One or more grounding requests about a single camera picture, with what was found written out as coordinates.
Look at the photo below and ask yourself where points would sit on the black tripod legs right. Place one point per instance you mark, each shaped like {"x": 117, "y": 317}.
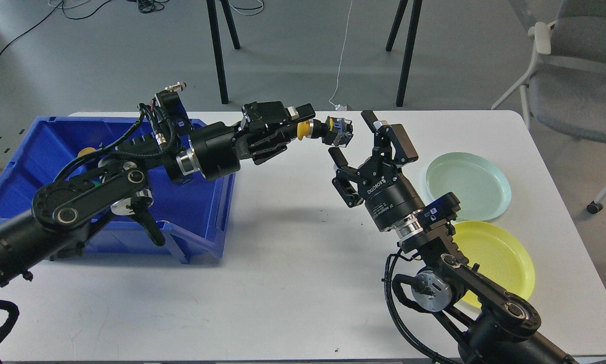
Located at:
{"x": 409, "y": 45}

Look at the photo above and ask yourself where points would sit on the black tripod legs left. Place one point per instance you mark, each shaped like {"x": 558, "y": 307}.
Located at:
{"x": 216, "y": 43}

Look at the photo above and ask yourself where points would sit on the grey office chair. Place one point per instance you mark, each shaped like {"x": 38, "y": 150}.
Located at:
{"x": 564, "y": 87}

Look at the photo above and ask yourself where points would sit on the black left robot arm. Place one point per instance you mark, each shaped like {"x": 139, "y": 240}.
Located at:
{"x": 113, "y": 180}

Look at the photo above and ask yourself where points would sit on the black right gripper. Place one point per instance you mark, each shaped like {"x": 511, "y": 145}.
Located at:
{"x": 387, "y": 194}

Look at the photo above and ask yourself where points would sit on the blue plastic bin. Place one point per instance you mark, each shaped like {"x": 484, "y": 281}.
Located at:
{"x": 192, "y": 216}

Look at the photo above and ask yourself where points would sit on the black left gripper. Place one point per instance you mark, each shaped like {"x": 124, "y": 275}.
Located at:
{"x": 266, "y": 130}

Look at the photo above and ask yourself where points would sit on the yellow push button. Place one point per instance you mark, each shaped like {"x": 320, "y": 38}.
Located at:
{"x": 85, "y": 151}
{"x": 336, "y": 132}

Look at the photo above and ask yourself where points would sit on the pale green plate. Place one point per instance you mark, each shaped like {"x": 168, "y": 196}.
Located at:
{"x": 481, "y": 187}

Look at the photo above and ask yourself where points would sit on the black tripod legs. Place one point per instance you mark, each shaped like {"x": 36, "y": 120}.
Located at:
{"x": 216, "y": 43}
{"x": 409, "y": 45}

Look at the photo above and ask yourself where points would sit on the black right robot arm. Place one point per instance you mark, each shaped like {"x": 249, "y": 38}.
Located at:
{"x": 429, "y": 273}

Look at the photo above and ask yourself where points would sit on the yellow plate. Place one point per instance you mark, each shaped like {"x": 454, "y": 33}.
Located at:
{"x": 500, "y": 255}

